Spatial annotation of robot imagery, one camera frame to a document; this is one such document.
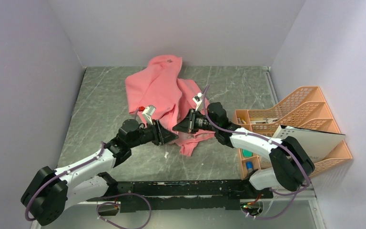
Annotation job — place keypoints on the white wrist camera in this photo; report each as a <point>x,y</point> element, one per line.
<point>198,99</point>
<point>147,113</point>

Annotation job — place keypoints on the blue capped item in organizer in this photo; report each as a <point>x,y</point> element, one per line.
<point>249,166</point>

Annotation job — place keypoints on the green eraser in organizer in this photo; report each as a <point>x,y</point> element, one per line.
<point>246,153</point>

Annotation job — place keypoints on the white folder in organizer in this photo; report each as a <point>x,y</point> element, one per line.
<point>317,144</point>

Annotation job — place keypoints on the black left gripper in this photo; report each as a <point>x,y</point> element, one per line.
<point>163,135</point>

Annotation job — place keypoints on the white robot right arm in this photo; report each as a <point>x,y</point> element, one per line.
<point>290,164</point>

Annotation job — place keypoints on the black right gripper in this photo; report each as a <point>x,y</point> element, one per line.
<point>188,125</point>

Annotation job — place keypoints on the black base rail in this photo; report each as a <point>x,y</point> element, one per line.
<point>228,194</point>

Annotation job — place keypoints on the pink zip-up jacket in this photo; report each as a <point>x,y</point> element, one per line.
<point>159,85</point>

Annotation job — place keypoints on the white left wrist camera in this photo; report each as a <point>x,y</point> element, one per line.
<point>147,113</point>

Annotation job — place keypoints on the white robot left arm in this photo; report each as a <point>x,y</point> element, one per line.
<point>52,191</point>

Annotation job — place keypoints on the orange plastic desk organizer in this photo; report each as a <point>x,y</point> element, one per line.
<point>305,107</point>

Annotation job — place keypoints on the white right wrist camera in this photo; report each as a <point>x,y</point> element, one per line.
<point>198,99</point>

